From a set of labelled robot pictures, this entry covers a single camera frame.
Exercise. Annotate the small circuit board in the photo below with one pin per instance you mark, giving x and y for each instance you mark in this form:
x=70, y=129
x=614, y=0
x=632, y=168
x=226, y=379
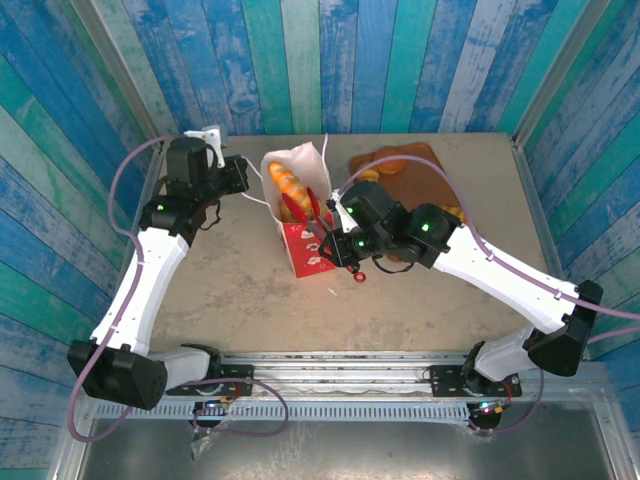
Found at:
x=215, y=404
x=487, y=409

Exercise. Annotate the red metal tongs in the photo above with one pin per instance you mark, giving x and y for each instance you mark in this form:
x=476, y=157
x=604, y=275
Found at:
x=295, y=206

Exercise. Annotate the fake croissant bread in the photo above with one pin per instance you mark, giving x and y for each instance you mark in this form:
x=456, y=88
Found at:
x=370, y=175

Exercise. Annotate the left black mount plate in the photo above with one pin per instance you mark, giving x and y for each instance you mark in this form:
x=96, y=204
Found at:
x=240, y=375

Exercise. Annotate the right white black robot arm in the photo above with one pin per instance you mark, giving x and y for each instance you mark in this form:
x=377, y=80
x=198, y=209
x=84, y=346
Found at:
x=500, y=277

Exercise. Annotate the brown tray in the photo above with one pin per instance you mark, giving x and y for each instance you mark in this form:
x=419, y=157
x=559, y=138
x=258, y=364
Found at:
x=420, y=175

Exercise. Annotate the red white paper bag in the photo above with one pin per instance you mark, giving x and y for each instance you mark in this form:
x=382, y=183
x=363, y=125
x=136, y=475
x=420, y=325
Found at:
x=305, y=260

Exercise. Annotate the long striped fake bread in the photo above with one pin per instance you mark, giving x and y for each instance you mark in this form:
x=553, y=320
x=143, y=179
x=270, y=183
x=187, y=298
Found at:
x=290, y=182

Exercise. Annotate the golden fake bread roll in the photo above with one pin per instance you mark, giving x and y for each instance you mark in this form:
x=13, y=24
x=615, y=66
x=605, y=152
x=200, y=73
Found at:
x=286, y=215

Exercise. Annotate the grey steel base panel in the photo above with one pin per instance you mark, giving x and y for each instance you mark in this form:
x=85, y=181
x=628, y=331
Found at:
x=375, y=450

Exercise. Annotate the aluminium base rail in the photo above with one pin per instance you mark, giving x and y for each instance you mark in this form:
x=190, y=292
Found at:
x=340, y=372

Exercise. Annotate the black mount plate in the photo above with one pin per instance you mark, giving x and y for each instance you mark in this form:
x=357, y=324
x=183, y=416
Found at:
x=240, y=375
x=445, y=380

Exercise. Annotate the round orange fake bun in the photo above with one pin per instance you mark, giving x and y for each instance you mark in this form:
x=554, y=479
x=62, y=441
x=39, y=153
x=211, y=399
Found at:
x=391, y=165

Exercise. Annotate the aluminium frame post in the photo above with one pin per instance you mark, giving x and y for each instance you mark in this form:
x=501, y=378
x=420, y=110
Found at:
x=125, y=80
x=558, y=70

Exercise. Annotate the right black mount plate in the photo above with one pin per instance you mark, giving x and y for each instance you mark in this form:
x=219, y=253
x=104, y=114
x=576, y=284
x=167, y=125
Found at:
x=445, y=380

